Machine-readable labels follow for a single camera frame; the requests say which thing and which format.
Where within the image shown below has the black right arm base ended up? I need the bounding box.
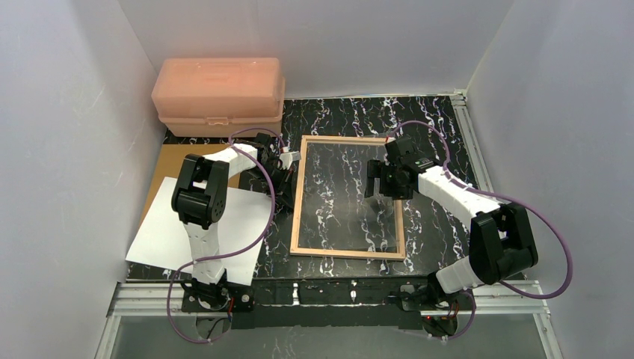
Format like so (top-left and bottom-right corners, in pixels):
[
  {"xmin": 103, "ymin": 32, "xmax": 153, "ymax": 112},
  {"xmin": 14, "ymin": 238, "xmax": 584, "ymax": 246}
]
[{"xmin": 396, "ymin": 283, "xmax": 475, "ymax": 313}]

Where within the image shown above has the white-backed printed photo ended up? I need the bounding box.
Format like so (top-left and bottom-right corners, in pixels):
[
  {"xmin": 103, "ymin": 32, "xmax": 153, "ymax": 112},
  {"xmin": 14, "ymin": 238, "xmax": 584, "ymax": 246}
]
[{"xmin": 126, "ymin": 177, "xmax": 271, "ymax": 286}]

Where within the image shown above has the aluminium front rail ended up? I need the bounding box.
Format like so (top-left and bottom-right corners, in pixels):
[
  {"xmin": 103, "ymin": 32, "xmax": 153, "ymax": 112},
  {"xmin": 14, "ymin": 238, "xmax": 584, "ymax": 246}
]
[{"xmin": 108, "ymin": 277, "xmax": 550, "ymax": 317}]

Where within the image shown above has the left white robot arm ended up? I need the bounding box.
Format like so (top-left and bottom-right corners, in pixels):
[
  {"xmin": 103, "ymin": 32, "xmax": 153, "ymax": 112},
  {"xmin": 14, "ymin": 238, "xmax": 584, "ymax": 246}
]
[{"xmin": 171, "ymin": 132, "xmax": 301, "ymax": 286}]

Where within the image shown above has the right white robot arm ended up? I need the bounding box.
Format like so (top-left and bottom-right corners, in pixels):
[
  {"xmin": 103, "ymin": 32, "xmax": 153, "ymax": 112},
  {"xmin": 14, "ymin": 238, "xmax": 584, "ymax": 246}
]
[{"xmin": 364, "ymin": 137, "xmax": 538, "ymax": 301}]

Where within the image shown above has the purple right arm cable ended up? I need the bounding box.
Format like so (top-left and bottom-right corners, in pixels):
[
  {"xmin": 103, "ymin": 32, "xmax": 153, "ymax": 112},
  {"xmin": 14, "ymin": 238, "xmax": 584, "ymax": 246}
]
[{"xmin": 386, "ymin": 120, "xmax": 574, "ymax": 340}]

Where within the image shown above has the aluminium rail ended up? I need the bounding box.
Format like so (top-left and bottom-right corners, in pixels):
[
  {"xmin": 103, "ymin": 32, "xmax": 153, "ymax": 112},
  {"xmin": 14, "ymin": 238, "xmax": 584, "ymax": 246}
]
[
  {"xmin": 108, "ymin": 277, "xmax": 550, "ymax": 317},
  {"xmin": 449, "ymin": 89, "xmax": 493, "ymax": 191}
]

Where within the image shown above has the brown cardboard backing board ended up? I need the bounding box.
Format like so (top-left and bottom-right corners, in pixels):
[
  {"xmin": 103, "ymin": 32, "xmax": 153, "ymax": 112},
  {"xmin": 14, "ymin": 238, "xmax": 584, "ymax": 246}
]
[{"xmin": 139, "ymin": 144, "xmax": 228, "ymax": 224}]

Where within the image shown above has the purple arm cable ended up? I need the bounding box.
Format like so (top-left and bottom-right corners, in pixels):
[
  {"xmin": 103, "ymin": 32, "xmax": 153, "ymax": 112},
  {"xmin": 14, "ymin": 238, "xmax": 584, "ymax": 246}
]
[
  {"xmin": 386, "ymin": 120, "xmax": 574, "ymax": 340},
  {"xmin": 167, "ymin": 127, "xmax": 289, "ymax": 345}
]

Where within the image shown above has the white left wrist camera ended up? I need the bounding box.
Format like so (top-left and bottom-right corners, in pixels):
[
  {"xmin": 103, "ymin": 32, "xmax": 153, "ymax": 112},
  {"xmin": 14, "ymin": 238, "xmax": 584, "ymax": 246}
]
[{"xmin": 279, "ymin": 151, "xmax": 301, "ymax": 170}]

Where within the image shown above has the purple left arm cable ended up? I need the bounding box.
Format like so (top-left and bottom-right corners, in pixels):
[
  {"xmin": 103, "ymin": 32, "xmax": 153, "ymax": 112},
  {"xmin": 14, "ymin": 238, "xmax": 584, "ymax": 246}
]
[{"xmin": 167, "ymin": 127, "xmax": 289, "ymax": 345}]

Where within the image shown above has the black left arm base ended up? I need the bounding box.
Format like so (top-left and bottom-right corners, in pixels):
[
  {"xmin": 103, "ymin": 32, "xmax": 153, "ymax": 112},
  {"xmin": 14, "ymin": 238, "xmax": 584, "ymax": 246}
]
[{"xmin": 180, "ymin": 279, "xmax": 255, "ymax": 313}]

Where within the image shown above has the pink plastic storage box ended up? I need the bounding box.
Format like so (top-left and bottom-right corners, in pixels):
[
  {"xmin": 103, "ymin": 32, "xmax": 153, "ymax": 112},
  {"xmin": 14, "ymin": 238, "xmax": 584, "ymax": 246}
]
[{"xmin": 151, "ymin": 58, "xmax": 286, "ymax": 138}]

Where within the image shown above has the aluminium right side rail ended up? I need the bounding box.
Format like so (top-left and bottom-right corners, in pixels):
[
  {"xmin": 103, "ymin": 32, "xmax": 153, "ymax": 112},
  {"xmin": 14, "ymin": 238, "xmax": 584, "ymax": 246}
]
[{"xmin": 449, "ymin": 89, "xmax": 493, "ymax": 191}]

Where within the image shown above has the light wooden picture frame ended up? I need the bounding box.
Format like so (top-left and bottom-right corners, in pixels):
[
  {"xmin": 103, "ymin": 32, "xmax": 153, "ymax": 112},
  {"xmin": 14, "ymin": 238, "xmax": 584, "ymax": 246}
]
[{"xmin": 290, "ymin": 135, "xmax": 406, "ymax": 261}]

